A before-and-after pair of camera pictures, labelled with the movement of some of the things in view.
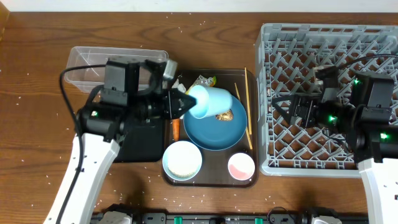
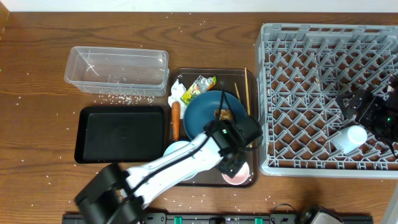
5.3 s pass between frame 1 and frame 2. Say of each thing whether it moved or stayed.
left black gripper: moved
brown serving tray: stayed
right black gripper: moved
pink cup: moved
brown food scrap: stayed
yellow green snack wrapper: stayed
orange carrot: stayed
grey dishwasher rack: stayed
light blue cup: moved
